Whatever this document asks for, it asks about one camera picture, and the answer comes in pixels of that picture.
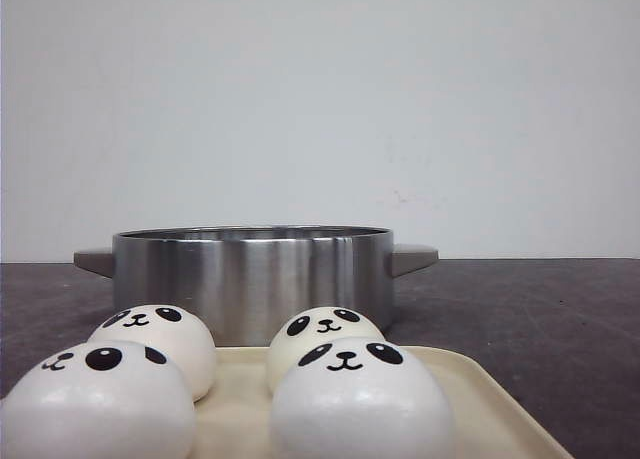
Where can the panda bun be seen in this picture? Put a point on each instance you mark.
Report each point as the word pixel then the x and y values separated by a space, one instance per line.
pixel 361 398
pixel 105 399
pixel 311 328
pixel 177 333

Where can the stainless steel pot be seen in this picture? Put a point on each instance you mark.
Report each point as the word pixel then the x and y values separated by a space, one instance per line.
pixel 244 282

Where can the beige plastic tray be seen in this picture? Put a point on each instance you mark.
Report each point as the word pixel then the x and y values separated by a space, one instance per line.
pixel 233 419

